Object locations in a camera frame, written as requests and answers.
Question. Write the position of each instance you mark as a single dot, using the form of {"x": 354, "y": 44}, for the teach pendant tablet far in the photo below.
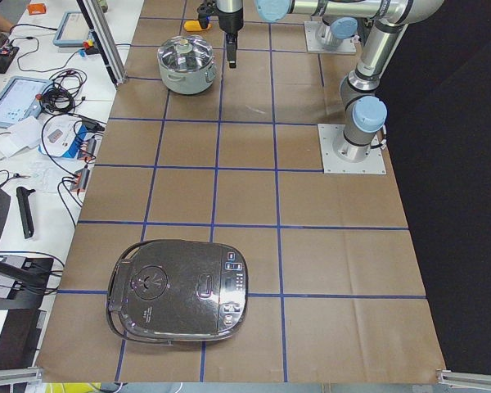
{"x": 73, "y": 31}

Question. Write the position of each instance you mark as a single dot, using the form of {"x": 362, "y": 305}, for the orange small box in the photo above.
{"x": 36, "y": 9}

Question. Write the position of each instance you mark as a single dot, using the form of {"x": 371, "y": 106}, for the teach pendant tablet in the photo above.
{"x": 18, "y": 100}
{"x": 73, "y": 31}

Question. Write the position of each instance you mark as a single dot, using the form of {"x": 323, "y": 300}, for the glass pot lid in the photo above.
{"x": 185, "y": 53}

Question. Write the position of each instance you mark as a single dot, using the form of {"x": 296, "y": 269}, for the black bar tool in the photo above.
{"x": 22, "y": 195}

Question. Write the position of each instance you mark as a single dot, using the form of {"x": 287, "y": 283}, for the pale green electric pot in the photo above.
{"x": 189, "y": 83}

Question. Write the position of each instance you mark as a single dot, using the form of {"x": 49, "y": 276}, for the blue white box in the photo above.
{"x": 62, "y": 137}

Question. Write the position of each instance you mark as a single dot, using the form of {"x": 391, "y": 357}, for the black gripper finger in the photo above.
{"x": 231, "y": 48}

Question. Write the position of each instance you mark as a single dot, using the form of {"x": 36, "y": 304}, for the aluminium frame post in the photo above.
{"x": 97, "y": 23}

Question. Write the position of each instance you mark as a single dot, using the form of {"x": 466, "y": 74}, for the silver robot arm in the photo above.
{"x": 365, "y": 113}
{"x": 344, "y": 28}

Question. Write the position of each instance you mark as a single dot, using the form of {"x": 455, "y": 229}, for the black monitor stand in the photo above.
{"x": 23, "y": 280}

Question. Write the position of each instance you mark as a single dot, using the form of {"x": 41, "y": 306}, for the grey usb hub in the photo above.
{"x": 87, "y": 150}
{"x": 80, "y": 180}

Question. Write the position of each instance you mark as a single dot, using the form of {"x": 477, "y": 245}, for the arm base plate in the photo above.
{"x": 320, "y": 39}
{"x": 341, "y": 157}

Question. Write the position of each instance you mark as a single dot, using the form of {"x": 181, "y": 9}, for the yellow corn cob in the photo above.
{"x": 194, "y": 26}

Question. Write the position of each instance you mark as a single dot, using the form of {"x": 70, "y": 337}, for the dark rice cooker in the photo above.
{"x": 168, "y": 290}

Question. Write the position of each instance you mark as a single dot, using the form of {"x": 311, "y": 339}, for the teach pendant tablet near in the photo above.
{"x": 18, "y": 100}

